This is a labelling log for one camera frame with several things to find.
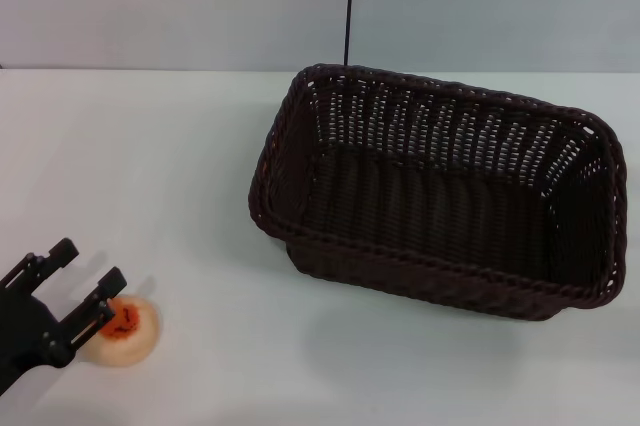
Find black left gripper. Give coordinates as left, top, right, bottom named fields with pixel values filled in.
left=0, top=238, right=127, bottom=378

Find thin black vertical cable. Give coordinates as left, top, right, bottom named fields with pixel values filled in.
left=342, top=0, right=357, bottom=67

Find dark brown woven basket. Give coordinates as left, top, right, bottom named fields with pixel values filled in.
left=248, top=63, right=628, bottom=322

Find round bun with orange centre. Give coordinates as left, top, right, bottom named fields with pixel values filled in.
left=79, top=294, right=162, bottom=368

